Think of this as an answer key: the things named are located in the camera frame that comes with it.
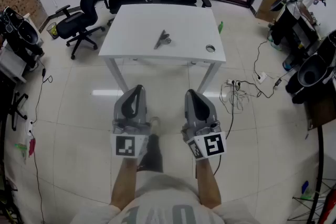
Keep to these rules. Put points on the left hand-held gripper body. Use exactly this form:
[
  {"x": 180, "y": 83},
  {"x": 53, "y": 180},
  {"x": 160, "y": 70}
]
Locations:
[{"x": 126, "y": 145}]

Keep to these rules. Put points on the black chair base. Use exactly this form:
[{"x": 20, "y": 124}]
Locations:
[{"x": 16, "y": 110}]

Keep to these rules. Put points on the grey metal tool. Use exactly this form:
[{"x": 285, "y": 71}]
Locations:
[{"x": 160, "y": 40}]

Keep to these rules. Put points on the red frame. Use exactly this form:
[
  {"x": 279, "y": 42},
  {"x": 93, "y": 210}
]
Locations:
[{"x": 329, "y": 209}]

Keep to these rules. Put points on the black office chair with headrest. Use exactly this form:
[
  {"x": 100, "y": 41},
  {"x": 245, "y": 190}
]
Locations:
[{"x": 89, "y": 5}]

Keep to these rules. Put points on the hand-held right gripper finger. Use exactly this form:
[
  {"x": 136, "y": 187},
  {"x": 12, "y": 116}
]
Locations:
[
  {"x": 197, "y": 108},
  {"x": 205, "y": 112}
]

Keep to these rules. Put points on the red plastic item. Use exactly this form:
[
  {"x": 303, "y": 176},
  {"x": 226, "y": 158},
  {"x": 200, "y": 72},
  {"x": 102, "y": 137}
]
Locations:
[{"x": 32, "y": 147}]

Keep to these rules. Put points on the brown wooden desk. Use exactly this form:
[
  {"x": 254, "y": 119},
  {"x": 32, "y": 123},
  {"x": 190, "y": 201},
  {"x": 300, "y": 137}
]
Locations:
[{"x": 320, "y": 112}]

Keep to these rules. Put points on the person's right forearm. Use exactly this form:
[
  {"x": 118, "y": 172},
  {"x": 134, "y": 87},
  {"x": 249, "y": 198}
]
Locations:
[{"x": 208, "y": 183}]

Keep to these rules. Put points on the blue and green bottle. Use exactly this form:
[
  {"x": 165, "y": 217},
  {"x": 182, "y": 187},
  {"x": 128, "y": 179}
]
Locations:
[{"x": 305, "y": 189}]

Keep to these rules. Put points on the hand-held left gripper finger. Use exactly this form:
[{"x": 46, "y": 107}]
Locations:
[
  {"x": 128, "y": 106},
  {"x": 141, "y": 99}
]

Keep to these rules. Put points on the person's dark trouser leg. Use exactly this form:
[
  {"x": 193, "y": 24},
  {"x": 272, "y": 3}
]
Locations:
[{"x": 153, "y": 154}]

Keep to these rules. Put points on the black curved pole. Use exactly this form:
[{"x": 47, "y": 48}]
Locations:
[{"x": 319, "y": 165}]

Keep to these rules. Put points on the green plastic item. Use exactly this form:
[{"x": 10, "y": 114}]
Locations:
[{"x": 21, "y": 147}]

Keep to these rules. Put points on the white table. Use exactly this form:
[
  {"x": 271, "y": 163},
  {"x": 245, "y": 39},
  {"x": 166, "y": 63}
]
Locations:
[{"x": 147, "y": 26}]

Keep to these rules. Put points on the person's left forearm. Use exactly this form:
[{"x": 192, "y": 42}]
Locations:
[{"x": 124, "y": 183}]

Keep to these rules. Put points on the person's white printed shirt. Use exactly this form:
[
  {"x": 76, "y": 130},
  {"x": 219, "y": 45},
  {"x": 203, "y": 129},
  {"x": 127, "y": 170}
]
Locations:
[{"x": 168, "y": 202}]

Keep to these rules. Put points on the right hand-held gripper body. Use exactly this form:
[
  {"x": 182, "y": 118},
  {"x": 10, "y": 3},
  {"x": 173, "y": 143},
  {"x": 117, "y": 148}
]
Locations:
[{"x": 214, "y": 144}]

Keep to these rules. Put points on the mesh waste bin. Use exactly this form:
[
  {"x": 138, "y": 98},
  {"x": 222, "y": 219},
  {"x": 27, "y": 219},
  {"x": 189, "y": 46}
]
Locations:
[{"x": 52, "y": 30}]

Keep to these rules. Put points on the brown cardboard sheet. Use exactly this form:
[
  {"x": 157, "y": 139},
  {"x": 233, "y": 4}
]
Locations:
[{"x": 266, "y": 2}]

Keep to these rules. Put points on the white power strip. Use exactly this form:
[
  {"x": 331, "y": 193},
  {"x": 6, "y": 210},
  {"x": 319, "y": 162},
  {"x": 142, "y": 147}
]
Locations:
[
  {"x": 30, "y": 128},
  {"x": 231, "y": 82},
  {"x": 262, "y": 77}
]

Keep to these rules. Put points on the white side desk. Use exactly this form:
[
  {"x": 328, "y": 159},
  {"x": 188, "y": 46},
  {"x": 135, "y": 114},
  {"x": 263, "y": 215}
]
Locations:
[{"x": 9, "y": 65}]

